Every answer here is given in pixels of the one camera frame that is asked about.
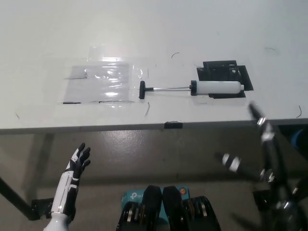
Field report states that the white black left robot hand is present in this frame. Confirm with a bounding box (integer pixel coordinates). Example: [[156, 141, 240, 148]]
[[51, 142, 91, 215]]

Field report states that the dark teal right robot hand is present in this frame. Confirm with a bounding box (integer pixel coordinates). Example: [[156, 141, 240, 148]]
[[214, 101, 282, 186]]

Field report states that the small white air pump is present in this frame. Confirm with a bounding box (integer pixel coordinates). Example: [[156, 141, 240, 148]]
[[139, 80, 245, 100]]

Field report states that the blue round object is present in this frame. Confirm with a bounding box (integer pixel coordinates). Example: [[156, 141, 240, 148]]
[[290, 128, 308, 150]]

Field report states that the black floor marker plate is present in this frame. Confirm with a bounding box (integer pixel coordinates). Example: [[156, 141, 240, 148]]
[[31, 198, 55, 220], [252, 189, 274, 212]]

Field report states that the black diagonal table leg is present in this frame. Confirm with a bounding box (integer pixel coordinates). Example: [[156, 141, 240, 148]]
[[0, 177, 34, 221]]

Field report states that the teal router box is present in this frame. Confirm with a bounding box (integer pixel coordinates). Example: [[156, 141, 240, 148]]
[[121, 186, 191, 219]]

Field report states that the transparent taped plastic sheet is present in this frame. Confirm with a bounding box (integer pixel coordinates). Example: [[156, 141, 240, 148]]
[[56, 43, 149, 106]]

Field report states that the black table edge clip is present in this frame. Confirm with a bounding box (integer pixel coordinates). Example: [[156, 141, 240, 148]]
[[164, 121, 183, 129]]

